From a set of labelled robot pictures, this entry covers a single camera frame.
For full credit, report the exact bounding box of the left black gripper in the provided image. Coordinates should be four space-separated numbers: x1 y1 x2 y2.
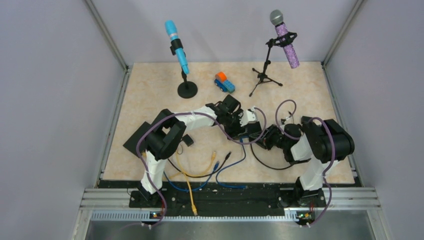
223 109 248 141

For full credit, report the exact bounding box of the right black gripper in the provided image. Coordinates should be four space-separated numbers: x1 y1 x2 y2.
249 124 289 150

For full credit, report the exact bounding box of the black ethernet cable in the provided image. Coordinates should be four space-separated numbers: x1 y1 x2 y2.
250 143 296 171

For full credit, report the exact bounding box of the small black wall plug adapter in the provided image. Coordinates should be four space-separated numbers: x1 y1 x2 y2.
176 134 194 155

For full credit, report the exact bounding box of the large black network switch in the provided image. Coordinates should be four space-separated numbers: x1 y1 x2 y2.
123 121 152 158

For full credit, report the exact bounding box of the small black ribbed network switch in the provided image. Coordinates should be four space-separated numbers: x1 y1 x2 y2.
238 121 263 138

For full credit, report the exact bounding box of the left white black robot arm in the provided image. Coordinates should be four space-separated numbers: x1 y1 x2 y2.
125 95 261 207

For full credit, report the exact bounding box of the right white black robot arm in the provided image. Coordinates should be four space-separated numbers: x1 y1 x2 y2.
248 116 355 206

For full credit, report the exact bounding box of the orange blue toy truck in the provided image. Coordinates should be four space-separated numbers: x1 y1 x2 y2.
214 72 236 94

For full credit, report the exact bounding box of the black round-base microphone stand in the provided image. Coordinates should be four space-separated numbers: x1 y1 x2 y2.
177 69 198 99

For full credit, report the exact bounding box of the black tripod microphone stand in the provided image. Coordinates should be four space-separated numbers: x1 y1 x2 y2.
249 31 298 97

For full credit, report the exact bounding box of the cyan microphone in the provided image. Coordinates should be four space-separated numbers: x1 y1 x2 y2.
164 20 190 75

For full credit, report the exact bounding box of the purple glitter microphone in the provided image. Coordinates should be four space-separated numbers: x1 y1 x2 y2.
269 9 300 69

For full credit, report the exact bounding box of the black power adapter with cord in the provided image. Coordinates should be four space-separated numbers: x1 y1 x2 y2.
276 111 312 126

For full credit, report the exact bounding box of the black ethernet cable loose end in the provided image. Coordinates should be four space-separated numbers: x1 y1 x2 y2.
167 151 232 179

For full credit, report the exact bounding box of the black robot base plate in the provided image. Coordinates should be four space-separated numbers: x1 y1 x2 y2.
97 180 327 220

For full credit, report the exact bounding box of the aluminium frame rail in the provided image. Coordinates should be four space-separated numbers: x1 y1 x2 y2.
72 187 392 240

